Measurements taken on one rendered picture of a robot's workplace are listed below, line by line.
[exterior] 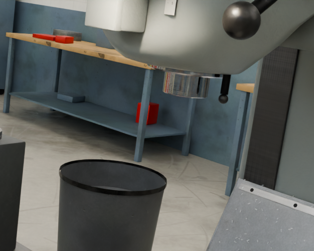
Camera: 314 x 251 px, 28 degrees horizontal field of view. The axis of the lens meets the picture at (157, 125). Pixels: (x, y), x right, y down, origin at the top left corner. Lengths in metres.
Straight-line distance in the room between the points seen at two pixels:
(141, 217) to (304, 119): 1.67
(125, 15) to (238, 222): 0.57
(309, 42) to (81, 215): 1.99
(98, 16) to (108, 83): 6.34
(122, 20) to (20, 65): 7.66
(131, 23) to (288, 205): 0.54
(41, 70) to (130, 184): 5.01
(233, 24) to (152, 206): 2.17
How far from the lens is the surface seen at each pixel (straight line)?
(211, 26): 0.55
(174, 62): 0.57
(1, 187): 1.01
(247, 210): 1.04
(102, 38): 6.51
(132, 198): 2.53
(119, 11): 0.54
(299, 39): 0.69
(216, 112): 5.89
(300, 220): 1.00
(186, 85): 0.63
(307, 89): 0.99
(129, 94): 6.65
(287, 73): 1.01
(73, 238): 2.65
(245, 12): 0.48
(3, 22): 8.05
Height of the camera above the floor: 1.37
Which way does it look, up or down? 11 degrees down
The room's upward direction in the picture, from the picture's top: 8 degrees clockwise
